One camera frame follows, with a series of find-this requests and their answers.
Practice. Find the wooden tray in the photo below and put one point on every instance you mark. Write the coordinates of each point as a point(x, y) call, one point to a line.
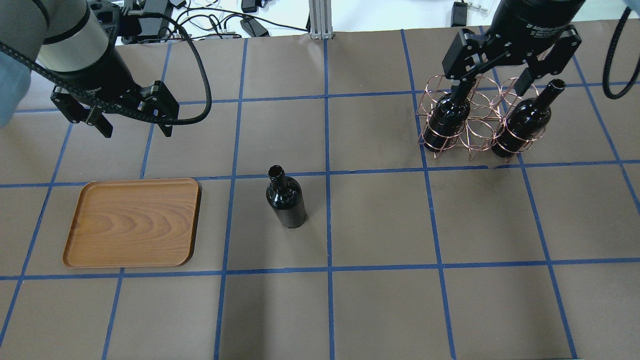
point(134, 223)

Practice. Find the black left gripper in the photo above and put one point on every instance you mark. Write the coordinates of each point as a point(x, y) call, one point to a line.
point(106, 75)

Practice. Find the copper wire bottle basket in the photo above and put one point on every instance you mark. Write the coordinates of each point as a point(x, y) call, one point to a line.
point(485, 128)

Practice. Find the dark wine bottle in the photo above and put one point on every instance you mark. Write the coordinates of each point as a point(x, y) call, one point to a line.
point(445, 122)
point(528, 118)
point(285, 196)

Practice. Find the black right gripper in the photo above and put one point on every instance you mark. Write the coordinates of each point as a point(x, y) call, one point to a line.
point(530, 22)

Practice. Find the aluminium frame post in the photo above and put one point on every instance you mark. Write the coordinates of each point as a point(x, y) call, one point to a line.
point(320, 19)

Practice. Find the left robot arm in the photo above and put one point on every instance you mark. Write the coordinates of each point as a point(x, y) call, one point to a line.
point(71, 43)

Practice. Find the black power adapter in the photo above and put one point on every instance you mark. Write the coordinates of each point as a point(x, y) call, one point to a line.
point(459, 14)

